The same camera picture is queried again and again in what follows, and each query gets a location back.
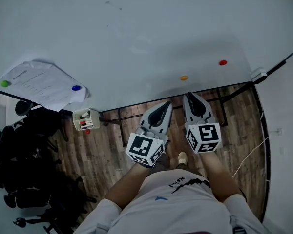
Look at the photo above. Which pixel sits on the small red round magnet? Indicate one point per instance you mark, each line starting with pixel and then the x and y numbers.
pixel 88 131

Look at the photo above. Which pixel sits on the white marker holder box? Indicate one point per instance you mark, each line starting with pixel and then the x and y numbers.
pixel 94 121

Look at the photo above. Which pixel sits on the person's right forearm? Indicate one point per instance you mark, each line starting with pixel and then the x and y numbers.
pixel 217 177

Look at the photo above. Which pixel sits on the black whiteboard marker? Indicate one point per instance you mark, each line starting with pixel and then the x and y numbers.
pixel 85 113

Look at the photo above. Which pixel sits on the person's dark trousers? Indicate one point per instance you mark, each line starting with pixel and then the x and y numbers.
pixel 185 168

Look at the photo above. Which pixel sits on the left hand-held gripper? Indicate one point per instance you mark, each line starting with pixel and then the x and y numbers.
pixel 141 147

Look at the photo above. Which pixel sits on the person's white t-shirt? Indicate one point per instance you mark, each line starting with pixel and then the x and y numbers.
pixel 180 208

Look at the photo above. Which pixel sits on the person's left hand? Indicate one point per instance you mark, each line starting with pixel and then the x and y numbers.
pixel 147 132

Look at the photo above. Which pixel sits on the orange round magnet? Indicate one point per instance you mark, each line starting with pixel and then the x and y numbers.
pixel 184 78

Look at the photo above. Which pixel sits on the red whiteboard marker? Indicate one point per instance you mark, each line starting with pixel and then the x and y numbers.
pixel 86 122

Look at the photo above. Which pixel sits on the large red round magnet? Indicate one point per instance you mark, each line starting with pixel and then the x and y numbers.
pixel 223 62

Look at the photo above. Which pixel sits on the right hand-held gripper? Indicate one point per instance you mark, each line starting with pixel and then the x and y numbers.
pixel 207 135

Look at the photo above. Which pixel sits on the person's beige shoe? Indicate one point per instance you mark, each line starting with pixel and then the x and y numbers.
pixel 182 158

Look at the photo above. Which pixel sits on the white plastic corner bracket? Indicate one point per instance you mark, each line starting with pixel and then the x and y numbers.
pixel 258 75

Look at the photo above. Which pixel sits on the person's left forearm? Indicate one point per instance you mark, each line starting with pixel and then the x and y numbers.
pixel 129 184

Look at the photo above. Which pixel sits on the crumpled printed paper sheet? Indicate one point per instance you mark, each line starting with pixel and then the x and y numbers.
pixel 44 84

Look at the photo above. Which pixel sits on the blue round magnet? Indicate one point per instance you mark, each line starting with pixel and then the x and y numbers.
pixel 75 88

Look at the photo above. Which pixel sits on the large white whiteboard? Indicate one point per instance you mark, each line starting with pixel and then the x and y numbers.
pixel 136 33

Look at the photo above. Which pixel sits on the green round magnet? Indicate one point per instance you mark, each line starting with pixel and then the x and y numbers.
pixel 5 83

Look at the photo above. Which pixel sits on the group of black office chairs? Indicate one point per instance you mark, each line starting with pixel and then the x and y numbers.
pixel 27 160

